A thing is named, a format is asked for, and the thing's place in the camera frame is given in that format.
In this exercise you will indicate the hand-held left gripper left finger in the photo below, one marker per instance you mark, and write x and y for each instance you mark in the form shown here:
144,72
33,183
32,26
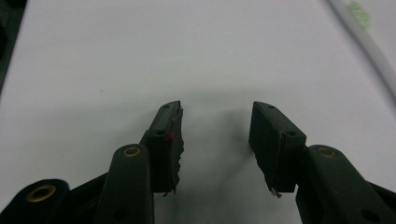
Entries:
162,155

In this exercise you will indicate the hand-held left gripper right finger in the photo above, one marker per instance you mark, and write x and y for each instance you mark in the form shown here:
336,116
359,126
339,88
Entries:
274,149

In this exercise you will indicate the white leaf-print mesh zipper bag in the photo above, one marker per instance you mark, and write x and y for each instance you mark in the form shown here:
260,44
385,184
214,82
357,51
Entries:
375,51

